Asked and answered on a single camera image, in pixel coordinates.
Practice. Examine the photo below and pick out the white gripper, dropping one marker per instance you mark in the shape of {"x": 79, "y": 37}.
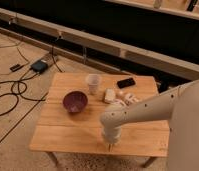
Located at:
{"x": 111, "y": 134}

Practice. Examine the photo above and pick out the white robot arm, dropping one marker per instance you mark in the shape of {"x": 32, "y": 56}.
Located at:
{"x": 180, "y": 106}

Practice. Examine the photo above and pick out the white sponge block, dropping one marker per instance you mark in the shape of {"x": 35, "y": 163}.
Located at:
{"x": 110, "y": 95}

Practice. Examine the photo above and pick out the wooden table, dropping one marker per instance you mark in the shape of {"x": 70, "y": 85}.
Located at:
{"x": 59, "y": 131}

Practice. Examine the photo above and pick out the purple bowl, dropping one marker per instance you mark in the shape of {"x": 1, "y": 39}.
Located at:
{"x": 75, "y": 101}

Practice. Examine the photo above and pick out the black smartphone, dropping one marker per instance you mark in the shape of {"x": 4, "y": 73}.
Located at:
{"x": 125, "y": 83}

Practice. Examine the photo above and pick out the clear plastic cup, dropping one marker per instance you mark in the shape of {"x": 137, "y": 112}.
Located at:
{"x": 93, "y": 81}

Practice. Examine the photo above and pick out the black power adapter box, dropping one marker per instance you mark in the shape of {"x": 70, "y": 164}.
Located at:
{"x": 39, "y": 66}

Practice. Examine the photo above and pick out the small black device on floor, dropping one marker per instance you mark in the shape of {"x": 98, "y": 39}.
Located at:
{"x": 16, "y": 67}

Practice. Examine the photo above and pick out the long wooden shelf rail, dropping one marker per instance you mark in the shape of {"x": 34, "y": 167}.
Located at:
{"x": 147, "y": 58}

